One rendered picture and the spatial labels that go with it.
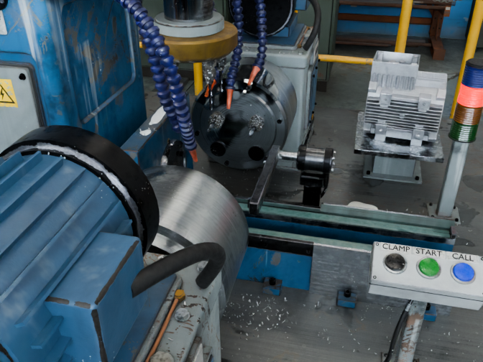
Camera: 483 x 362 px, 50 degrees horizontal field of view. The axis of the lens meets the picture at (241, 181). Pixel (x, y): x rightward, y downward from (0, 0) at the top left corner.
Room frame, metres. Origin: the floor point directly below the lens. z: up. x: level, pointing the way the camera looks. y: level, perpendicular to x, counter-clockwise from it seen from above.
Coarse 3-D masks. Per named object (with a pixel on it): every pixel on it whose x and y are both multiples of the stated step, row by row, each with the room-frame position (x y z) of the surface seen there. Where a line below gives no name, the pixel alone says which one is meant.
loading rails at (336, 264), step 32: (256, 224) 0.97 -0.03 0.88; (288, 224) 0.96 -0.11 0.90; (320, 224) 0.94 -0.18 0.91; (352, 224) 0.93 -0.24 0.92; (384, 224) 0.93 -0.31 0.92; (416, 224) 0.92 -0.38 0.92; (448, 224) 0.91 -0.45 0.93; (256, 256) 0.87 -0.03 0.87; (288, 256) 0.85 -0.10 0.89; (320, 256) 0.83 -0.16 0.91; (352, 256) 0.82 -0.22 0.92; (320, 288) 0.83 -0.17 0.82; (352, 288) 0.81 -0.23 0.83
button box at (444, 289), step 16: (384, 256) 0.63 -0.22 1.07; (416, 256) 0.63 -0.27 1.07; (432, 256) 0.63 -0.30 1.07; (448, 256) 0.63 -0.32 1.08; (464, 256) 0.62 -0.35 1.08; (480, 256) 0.62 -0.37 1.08; (384, 272) 0.61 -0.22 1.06; (400, 272) 0.61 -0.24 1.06; (416, 272) 0.61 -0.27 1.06; (448, 272) 0.60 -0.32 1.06; (480, 272) 0.60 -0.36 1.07; (368, 288) 0.61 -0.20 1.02; (384, 288) 0.60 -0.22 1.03; (400, 288) 0.59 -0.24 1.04; (416, 288) 0.59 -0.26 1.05; (432, 288) 0.58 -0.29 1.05; (448, 288) 0.58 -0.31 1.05; (464, 288) 0.58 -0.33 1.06; (480, 288) 0.58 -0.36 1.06; (448, 304) 0.59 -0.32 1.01; (464, 304) 0.58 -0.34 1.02; (480, 304) 0.57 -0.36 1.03
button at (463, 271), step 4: (456, 264) 0.61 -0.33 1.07; (460, 264) 0.61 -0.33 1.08; (464, 264) 0.61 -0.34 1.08; (468, 264) 0.61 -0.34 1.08; (456, 268) 0.60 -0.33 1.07; (460, 268) 0.60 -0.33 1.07; (464, 268) 0.60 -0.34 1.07; (468, 268) 0.60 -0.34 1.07; (456, 272) 0.60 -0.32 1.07; (460, 272) 0.59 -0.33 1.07; (464, 272) 0.59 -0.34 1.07; (468, 272) 0.59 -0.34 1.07; (472, 272) 0.59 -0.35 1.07; (456, 276) 0.59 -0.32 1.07; (460, 276) 0.59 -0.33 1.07; (464, 276) 0.59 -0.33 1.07; (468, 276) 0.59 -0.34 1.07; (472, 276) 0.59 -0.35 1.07; (460, 280) 0.59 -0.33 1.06; (464, 280) 0.58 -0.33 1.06; (468, 280) 0.58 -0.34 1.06
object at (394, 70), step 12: (384, 60) 1.44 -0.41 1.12; (396, 60) 1.43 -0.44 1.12; (408, 60) 1.42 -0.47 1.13; (372, 72) 1.36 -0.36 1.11; (384, 72) 1.35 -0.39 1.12; (396, 72) 1.34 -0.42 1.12; (408, 72) 1.33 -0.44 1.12; (384, 84) 1.35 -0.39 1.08; (396, 84) 1.33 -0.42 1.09; (408, 84) 1.33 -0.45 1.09
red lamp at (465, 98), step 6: (462, 84) 1.13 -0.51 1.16; (462, 90) 1.12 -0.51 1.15; (468, 90) 1.11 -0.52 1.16; (474, 90) 1.10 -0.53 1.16; (480, 90) 1.10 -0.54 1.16; (462, 96) 1.12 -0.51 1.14; (468, 96) 1.11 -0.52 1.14; (474, 96) 1.10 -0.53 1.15; (480, 96) 1.10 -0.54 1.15; (462, 102) 1.12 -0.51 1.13; (468, 102) 1.11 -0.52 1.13; (474, 102) 1.10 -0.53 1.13; (480, 102) 1.10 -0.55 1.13
